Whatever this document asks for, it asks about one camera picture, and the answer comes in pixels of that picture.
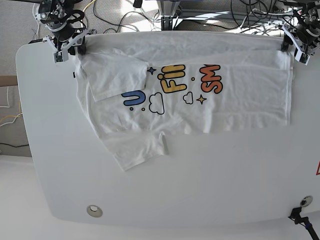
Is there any silver table grommet left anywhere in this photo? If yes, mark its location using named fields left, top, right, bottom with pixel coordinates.
left=86, top=205, right=103, bottom=218

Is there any silver table grommet right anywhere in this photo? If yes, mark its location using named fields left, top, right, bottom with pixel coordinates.
left=300, top=195, right=313, bottom=208

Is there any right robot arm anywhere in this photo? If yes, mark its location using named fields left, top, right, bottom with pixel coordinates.
left=34, top=0, right=97, bottom=63

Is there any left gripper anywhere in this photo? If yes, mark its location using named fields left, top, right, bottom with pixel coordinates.
left=280, top=23, right=320, bottom=54

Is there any silver central frame post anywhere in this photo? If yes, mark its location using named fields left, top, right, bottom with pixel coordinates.
left=156, top=0, right=182, bottom=31

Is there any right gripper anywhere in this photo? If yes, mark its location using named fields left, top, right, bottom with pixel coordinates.
left=42, top=23, right=97, bottom=56

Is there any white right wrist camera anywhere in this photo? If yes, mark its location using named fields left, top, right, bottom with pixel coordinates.
left=53, top=50, right=69, bottom=63

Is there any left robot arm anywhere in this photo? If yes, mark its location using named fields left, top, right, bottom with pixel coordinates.
left=157, top=0, right=320, bottom=57

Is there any red warning triangle sticker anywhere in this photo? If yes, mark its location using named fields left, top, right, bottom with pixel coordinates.
left=316, top=162, right=320, bottom=176

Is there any yellow cable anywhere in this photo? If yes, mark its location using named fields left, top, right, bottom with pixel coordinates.
left=0, top=99, right=23, bottom=126

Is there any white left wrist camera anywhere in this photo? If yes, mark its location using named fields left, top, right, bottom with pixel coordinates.
left=294, top=48, right=310, bottom=66

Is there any white printed T-shirt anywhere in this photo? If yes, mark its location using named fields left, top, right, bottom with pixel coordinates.
left=74, top=32, right=294, bottom=171

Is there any silver table grommet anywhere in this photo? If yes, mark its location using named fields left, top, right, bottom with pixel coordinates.
left=300, top=195, right=313, bottom=208
left=86, top=205, right=103, bottom=218

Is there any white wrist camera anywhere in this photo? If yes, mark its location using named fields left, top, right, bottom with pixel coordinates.
left=294, top=48, right=310, bottom=66
left=53, top=50, right=69, bottom=63

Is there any black clamp mount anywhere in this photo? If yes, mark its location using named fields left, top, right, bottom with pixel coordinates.
left=288, top=207, right=320, bottom=240

